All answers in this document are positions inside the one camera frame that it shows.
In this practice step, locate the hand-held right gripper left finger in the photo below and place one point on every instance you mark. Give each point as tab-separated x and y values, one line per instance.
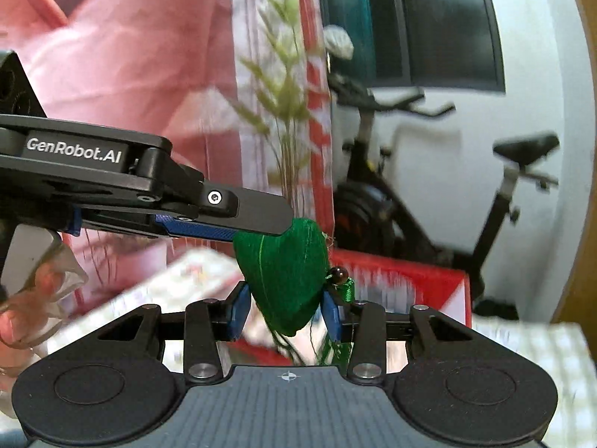
240	310

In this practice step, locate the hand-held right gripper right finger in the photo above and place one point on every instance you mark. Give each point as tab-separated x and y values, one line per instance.
331	317

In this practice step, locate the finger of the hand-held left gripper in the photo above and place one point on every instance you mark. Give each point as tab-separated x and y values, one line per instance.
252	210
196	227

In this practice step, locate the green tasselled sachet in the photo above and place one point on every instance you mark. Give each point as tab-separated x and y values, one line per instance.
280	270

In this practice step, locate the red strawberry print box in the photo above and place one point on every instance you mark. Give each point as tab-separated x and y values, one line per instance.
410	284

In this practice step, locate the person's left hand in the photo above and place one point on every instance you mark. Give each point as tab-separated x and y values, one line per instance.
23	322

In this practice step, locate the black exercise bike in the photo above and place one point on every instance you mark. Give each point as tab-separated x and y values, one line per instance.
373	224

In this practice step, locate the white crumpled cloth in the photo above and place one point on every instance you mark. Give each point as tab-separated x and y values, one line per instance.
339	41

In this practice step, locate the blue curtain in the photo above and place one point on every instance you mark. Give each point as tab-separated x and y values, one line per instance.
359	18

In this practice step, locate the checked bunny tablecloth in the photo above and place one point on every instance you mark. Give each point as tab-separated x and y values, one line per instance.
550	350

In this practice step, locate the dark window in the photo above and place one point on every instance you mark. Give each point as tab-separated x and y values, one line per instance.
443	32

